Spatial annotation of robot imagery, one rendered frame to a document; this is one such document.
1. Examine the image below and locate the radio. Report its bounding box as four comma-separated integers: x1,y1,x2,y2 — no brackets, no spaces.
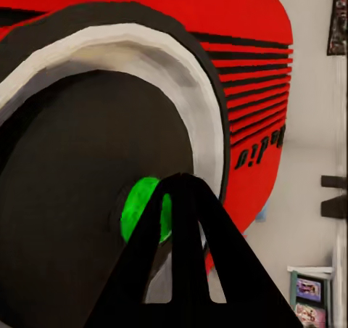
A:
0,0,293,328

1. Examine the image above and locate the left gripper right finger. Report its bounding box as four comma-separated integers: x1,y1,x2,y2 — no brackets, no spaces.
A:
182,173,305,328

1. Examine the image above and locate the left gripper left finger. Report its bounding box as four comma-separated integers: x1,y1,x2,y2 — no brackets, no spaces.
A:
84,173,194,328

